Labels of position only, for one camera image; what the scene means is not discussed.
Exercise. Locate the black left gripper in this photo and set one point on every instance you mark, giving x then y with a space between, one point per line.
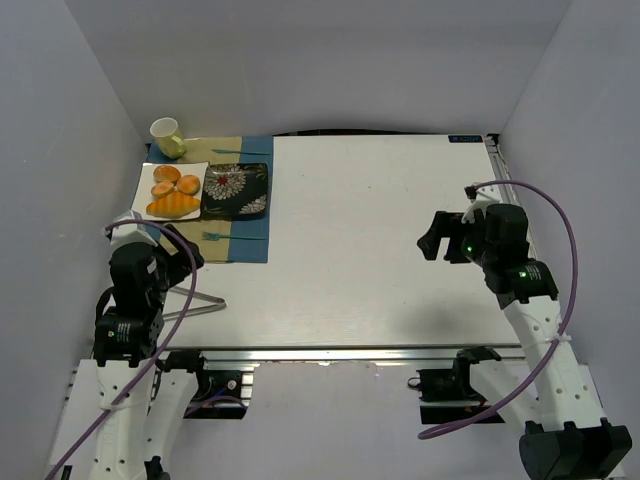
181 255

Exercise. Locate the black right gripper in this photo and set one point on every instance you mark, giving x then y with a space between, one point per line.
451 236

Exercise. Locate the striped croissant bread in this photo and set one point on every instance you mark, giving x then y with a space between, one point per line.
173 206

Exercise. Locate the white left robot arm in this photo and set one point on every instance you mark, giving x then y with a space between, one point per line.
142 397

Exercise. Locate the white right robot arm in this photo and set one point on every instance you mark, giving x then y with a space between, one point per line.
564 432

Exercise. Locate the teal fork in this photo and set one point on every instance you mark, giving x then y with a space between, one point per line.
214 236

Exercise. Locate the blue and tan placemat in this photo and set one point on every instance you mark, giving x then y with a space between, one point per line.
233 226

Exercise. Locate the round bun right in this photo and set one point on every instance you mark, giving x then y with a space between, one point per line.
188 184

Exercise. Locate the round bun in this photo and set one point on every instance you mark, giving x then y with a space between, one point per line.
166 173
162 189
188 184

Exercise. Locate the round bun left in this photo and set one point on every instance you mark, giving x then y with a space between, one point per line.
162 189

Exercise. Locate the black floral square plate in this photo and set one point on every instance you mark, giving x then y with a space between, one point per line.
235 190

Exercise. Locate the white square plate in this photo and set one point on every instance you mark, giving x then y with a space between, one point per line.
143 197

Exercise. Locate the round bun top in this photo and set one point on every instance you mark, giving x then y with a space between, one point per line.
166 173

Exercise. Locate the blue table label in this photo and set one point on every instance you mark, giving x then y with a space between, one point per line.
465 139

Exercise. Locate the teal knife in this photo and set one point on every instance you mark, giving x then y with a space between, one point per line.
239 152

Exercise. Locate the green and white cup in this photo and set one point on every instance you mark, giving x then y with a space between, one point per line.
168 137

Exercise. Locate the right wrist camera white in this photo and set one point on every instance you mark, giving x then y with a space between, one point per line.
480 199

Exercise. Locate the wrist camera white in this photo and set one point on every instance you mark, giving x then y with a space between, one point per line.
480 199
128 231

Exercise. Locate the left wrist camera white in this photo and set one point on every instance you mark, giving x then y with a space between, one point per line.
128 231

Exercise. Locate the aluminium table front rail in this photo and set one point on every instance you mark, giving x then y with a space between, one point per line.
326 356

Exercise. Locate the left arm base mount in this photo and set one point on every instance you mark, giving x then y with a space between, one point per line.
218 395

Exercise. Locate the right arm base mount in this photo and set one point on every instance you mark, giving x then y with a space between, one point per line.
446 394

